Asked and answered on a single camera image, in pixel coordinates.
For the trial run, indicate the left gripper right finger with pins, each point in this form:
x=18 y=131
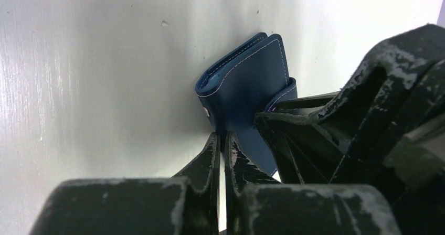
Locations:
x=259 y=204

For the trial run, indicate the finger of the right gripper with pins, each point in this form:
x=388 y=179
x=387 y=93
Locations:
x=395 y=88
x=302 y=153

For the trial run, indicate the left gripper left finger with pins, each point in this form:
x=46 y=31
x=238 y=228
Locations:
x=186 y=203

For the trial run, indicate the blue leather card holder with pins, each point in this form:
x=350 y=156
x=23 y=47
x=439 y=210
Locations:
x=252 y=78

